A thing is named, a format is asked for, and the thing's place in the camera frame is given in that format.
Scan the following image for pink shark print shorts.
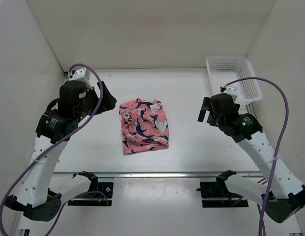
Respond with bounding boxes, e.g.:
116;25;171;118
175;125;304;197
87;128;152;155
119;98;169;155

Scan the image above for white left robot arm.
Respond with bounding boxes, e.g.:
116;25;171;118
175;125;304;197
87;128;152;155
4;81;117;222

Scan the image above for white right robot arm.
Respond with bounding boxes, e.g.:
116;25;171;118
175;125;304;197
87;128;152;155
198;93;305;223

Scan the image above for white plastic basket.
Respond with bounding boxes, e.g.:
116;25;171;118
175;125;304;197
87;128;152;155
206;56;263;106

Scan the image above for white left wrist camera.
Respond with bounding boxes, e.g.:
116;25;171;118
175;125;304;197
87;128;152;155
69;67;92;88

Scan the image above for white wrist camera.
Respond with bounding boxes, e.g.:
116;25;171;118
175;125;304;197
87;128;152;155
69;67;92;88
220;86;240;103

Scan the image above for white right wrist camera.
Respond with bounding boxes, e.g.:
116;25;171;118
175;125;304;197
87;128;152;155
220;86;240;103

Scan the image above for aluminium right side rail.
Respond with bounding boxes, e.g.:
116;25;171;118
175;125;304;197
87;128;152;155
245;102;258;119

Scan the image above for aluminium front rail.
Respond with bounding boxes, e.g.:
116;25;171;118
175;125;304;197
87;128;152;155
53;171;263;178

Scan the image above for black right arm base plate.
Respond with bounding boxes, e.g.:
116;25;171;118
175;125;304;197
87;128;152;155
196;182;248;208

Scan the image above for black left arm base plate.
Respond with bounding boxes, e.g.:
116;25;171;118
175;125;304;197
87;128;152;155
67;171;114;207

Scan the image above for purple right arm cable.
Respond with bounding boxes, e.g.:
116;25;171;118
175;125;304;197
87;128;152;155
220;77;290;236

